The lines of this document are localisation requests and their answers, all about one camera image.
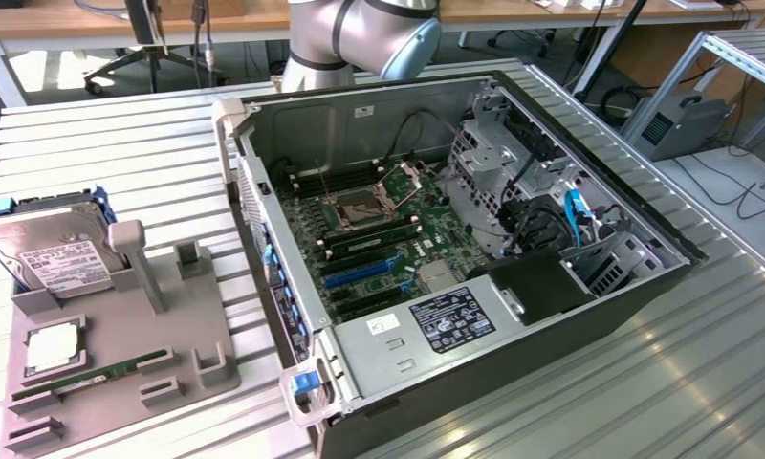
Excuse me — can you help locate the black expansion slot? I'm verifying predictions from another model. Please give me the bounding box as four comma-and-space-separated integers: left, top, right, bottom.
339, 295, 407, 317
329, 285, 401, 307
321, 249, 395, 274

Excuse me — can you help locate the blue data wire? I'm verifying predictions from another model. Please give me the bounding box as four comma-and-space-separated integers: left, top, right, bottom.
564, 188, 592, 250

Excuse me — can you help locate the green RAM stick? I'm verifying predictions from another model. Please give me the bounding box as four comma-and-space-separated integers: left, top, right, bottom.
11, 350, 169, 402
324, 228, 421, 253

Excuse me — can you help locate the black plastic fan shroud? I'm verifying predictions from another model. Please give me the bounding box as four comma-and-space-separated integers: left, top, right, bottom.
484, 248, 599, 329

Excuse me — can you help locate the metal drive cage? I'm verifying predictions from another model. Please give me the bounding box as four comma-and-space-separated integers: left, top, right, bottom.
449, 83, 588, 250

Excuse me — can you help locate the grey plastic parts rack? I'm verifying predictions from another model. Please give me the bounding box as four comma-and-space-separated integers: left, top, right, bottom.
0, 219, 244, 455

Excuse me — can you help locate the blue expansion slot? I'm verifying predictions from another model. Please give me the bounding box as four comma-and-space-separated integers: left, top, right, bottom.
321, 264, 392, 289

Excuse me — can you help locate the hanging black cable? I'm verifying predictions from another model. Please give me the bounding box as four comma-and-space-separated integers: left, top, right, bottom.
191, 0, 219, 71

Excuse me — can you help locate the brown cardboard box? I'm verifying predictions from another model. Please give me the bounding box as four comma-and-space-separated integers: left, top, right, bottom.
164, 0, 256, 23

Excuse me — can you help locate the grey office chair base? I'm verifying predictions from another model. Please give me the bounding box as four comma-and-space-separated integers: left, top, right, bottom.
81, 45, 228, 95

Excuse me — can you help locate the silver CPU chip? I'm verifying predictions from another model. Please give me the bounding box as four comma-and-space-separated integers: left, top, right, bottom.
24, 324, 84, 369

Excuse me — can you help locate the metal socket cover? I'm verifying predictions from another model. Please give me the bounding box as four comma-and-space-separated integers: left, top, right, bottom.
372, 161, 427, 214

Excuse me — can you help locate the silver chipset heat sink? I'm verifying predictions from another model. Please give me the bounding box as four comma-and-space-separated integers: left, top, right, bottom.
417, 260, 464, 293

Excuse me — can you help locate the metal disk bay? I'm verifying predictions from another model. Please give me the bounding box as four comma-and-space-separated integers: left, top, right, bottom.
560, 233, 663, 297

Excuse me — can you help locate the open black PC case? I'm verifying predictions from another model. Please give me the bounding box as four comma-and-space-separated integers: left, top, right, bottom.
211, 69, 709, 459

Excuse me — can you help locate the black office chair base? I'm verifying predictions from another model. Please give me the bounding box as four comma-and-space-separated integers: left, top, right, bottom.
484, 28, 557, 59

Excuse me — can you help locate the blue case latch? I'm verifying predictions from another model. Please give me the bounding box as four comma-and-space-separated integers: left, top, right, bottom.
291, 373, 320, 397

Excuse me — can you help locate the grey network cable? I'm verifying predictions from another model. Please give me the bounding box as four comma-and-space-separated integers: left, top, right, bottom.
73, 0, 129, 21

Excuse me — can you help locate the black slanted pole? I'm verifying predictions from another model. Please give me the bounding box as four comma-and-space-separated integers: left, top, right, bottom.
573, 0, 651, 104

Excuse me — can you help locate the silver hard disk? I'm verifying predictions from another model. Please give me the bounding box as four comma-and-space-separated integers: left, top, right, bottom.
0, 203, 132, 300

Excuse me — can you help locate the grey controller box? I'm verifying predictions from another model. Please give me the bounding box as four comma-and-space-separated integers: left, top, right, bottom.
636, 93, 732, 162

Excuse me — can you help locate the aluminium frame table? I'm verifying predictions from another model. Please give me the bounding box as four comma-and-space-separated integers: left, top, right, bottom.
621, 26, 765, 149

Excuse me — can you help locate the wooden desk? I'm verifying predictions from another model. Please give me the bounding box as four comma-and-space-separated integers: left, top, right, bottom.
0, 0, 293, 109
439, 0, 765, 92

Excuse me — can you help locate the black power wire bundle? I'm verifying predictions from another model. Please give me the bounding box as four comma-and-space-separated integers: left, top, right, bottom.
500, 193, 579, 254

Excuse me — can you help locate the grey power supply unit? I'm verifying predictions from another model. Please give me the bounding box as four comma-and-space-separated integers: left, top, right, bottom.
316, 274, 529, 404

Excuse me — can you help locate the green motherboard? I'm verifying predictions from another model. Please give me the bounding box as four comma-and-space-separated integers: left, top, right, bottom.
273, 160, 505, 329

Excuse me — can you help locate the CPU socket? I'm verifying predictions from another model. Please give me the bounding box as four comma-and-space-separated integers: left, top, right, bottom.
321, 189, 404, 231

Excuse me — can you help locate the thin black wire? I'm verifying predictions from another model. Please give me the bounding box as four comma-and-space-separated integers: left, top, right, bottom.
385, 110, 457, 166

